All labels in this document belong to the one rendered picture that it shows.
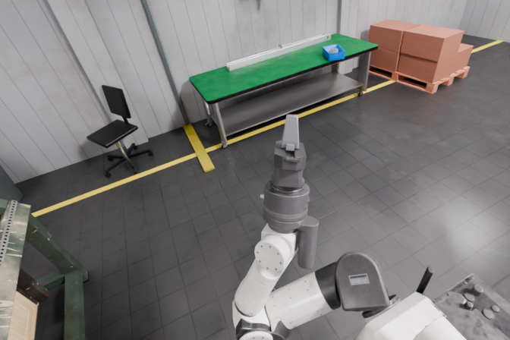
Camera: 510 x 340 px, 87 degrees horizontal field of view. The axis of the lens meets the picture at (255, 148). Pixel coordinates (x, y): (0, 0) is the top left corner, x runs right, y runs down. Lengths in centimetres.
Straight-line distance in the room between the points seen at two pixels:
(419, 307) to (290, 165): 39
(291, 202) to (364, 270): 26
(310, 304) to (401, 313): 18
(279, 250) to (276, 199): 9
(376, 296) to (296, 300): 18
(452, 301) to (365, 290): 16
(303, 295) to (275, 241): 22
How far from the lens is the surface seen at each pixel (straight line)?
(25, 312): 243
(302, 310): 73
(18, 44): 378
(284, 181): 48
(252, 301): 68
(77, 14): 354
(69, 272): 266
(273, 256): 54
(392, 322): 66
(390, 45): 470
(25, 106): 399
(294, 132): 49
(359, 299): 68
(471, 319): 71
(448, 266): 247
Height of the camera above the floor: 197
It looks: 37 degrees down
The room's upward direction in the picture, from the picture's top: 10 degrees counter-clockwise
